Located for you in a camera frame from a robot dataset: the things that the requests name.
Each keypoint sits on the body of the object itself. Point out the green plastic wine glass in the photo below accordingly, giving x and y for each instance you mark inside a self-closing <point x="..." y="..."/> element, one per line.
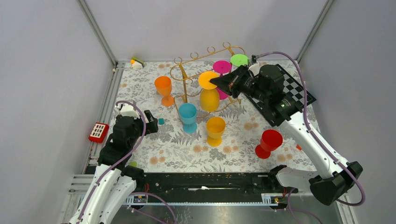
<point x="239" y="59"/>

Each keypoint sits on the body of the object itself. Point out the yellow plastic wine glass front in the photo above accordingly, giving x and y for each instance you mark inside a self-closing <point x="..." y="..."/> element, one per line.
<point x="215" y="128"/>

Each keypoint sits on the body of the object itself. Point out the black white checkerboard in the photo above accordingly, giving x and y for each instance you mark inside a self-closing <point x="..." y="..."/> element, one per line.
<point x="294" y="89"/>

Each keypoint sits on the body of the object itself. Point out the small teal cube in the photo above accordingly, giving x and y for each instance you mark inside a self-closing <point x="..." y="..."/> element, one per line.
<point x="161" y="121"/>

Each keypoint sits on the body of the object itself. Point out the red plastic wine glass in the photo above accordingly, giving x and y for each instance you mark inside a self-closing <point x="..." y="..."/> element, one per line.
<point x="269" y="142"/>

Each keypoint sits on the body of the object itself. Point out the floral patterned table mat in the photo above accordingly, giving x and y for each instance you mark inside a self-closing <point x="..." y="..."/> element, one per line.
<point x="173" y="150"/>

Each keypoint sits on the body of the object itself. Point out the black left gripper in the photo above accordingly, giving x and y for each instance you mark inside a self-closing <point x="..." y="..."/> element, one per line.
<point x="151" y="126"/>

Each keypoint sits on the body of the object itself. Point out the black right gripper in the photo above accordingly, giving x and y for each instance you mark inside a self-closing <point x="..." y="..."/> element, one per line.
<point x="230" y="83"/>

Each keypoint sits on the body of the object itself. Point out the magenta plastic wine glass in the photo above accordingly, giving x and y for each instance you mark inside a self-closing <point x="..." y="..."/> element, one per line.
<point x="222" y="67"/>

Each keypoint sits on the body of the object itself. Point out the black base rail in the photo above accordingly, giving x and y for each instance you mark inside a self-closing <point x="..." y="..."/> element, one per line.
<point x="208" y="189"/>

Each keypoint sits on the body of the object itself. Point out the red white small block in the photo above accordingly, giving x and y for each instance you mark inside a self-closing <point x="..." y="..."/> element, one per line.
<point x="98" y="132"/>

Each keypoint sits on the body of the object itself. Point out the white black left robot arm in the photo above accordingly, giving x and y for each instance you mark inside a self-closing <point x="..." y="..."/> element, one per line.
<point x="113" y="179"/>

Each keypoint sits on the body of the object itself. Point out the orange white green toy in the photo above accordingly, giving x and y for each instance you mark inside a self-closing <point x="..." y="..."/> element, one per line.
<point x="137" y="63"/>

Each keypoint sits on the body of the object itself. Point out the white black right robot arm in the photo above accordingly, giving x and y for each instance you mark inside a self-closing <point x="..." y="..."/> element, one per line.
<point x="334" y="174"/>

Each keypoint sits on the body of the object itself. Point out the yellow plastic wine glass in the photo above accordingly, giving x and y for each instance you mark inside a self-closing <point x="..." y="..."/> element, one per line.
<point x="215" y="128"/>
<point x="209" y="97"/>

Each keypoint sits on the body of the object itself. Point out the orange plastic wine glass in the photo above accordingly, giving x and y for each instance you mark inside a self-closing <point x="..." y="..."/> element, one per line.
<point x="164" y="87"/>

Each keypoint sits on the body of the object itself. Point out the gold wire wine glass rack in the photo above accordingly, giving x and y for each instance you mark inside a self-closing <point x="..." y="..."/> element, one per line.
<point x="187" y="71"/>

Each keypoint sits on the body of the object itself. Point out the blue plastic wine glass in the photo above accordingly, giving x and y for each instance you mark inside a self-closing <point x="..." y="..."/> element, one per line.
<point x="188" y="116"/>

